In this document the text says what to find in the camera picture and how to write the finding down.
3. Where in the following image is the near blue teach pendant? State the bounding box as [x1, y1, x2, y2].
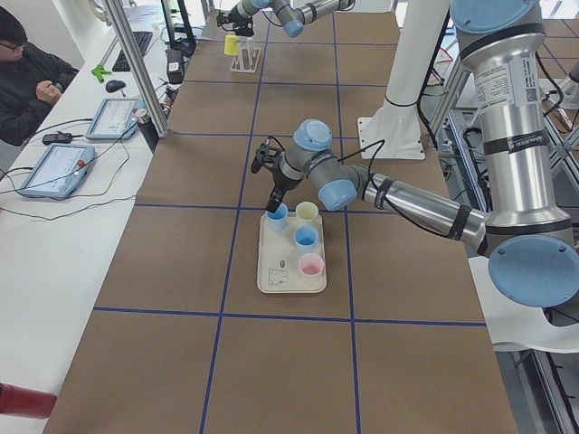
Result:
[17, 143, 96, 200]

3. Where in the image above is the pale green ikea cup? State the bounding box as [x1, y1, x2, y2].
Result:
[295, 201, 318, 226]

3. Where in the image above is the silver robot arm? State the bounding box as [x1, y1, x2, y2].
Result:
[251, 1, 578, 307]
[216, 0, 356, 38]

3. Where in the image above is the aluminium frame post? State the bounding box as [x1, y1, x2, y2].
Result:
[103, 0, 168, 137]

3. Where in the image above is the blue ikea cup corner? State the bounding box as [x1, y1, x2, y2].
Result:
[265, 203, 289, 231]

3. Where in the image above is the far blue teach pendant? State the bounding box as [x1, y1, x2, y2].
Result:
[85, 98, 144, 140]

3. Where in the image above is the blue teach pendant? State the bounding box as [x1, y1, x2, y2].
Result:
[85, 98, 144, 140]
[17, 143, 96, 200]

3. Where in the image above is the black keyboard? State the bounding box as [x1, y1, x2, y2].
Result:
[111, 30, 155, 73]

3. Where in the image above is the seated person black jacket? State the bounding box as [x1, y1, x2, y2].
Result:
[1, 8, 79, 146]

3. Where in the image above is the cream plastic tray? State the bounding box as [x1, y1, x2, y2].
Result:
[257, 212, 327, 294]

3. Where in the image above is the pink ikea cup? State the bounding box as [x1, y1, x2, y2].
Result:
[298, 252, 325, 278]

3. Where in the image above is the blue ikea cup middle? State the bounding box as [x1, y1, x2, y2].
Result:
[294, 225, 318, 254]

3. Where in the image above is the white plastic chair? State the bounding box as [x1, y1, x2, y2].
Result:
[468, 256, 578, 354]

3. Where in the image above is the black power adapter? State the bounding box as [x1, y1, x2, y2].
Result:
[42, 132, 74, 146]

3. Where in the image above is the white wire cup rack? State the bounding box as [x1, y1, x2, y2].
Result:
[230, 36, 261, 73]

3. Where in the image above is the black computer mouse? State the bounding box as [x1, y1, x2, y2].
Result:
[105, 80, 126, 93]

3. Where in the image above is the red fire extinguisher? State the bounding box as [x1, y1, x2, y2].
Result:
[1, 383, 57, 420]

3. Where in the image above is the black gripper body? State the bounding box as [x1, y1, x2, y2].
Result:
[251, 140, 301, 199]
[216, 9, 254, 36]

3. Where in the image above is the yellow ikea cup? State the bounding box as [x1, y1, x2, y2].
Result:
[223, 34, 240, 56]

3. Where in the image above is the black computer monitor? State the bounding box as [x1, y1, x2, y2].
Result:
[160, 0, 196, 58]

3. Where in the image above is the green plastic tool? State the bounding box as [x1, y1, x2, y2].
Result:
[91, 64, 111, 83]

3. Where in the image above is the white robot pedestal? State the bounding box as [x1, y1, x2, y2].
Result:
[358, 0, 450, 160]

